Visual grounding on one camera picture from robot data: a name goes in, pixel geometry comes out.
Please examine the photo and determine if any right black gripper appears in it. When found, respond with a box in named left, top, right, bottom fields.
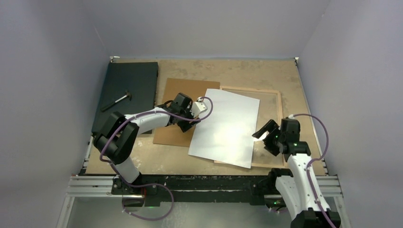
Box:
left=252, top=120, right=285, bottom=157

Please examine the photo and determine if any wooden picture frame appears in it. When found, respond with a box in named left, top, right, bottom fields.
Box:
left=214, top=85, right=288, bottom=169

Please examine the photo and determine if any printed photo with white border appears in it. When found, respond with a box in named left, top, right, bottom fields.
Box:
left=188, top=89, right=260, bottom=169

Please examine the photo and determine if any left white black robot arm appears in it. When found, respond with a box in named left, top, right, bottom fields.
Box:
left=93, top=93, right=208, bottom=194

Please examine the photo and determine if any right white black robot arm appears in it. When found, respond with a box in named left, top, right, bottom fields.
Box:
left=252, top=118, right=341, bottom=228

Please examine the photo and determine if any small black metal hammer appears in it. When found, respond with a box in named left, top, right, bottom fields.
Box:
left=100, top=90, right=132, bottom=112

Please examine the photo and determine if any black flat box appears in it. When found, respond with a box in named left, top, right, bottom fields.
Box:
left=91, top=62, right=158, bottom=134

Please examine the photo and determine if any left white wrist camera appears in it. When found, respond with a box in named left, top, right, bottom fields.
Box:
left=190, top=97, right=208, bottom=118

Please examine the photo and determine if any brown frame backing board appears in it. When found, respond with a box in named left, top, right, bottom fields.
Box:
left=153, top=77, right=221, bottom=148

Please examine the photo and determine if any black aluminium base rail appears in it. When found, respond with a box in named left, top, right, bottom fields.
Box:
left=64, top=174, right=344, bottom=209

